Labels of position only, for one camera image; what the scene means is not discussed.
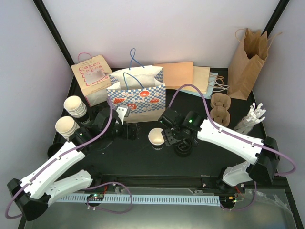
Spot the near paper cup stack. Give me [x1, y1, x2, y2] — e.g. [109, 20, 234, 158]
[55, 116, 80, 140]

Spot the standing brown paper bag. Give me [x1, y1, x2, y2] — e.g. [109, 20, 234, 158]
[228, 28, 276, 100]

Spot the paper cup stack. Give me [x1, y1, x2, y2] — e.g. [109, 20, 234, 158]
[63, 95, 91, 125]
[55, 116, 80, 140]

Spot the tan flat paper bag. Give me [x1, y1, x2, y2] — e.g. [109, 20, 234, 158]
[172, 64, 210, 93]

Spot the left black frame post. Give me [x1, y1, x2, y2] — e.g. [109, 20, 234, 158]
[32, 0, 75, 66]

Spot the black frame post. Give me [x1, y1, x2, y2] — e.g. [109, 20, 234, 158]
[262, 0, 290, 37]
[32, 0, 75, 66]

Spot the far paper cup stack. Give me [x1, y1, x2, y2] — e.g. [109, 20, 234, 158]
[63, 95, 91, 125]

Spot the Cakes printed paper bag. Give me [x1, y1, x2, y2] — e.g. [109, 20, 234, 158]
[71, 52, 112, 107]

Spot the light blue flat paper bag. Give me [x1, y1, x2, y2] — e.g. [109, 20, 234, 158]
[193, 73, 229, 99]

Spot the orange flat paper bag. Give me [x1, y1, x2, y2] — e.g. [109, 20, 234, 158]
[155, 62, 193, 89]

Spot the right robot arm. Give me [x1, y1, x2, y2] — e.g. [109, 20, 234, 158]
[159, 108, 280, 193]

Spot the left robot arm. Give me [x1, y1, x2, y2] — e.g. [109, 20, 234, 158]
[7, 105, 135, 221]

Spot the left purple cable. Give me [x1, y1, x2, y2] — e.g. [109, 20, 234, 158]
[5, 96, 133, 219]

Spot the light blue cable duct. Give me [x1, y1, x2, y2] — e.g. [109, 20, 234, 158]
[58, 193, 220, 207]

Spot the black coffee cup lids stack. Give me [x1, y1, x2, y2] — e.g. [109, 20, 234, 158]
[91, 105, 103, 118]

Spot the right black frame post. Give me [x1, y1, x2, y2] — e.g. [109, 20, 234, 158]
[262, 0, 290, 37]

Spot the blue checkered paper bag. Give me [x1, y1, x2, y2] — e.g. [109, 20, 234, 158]
[106, 48, 167, 124]

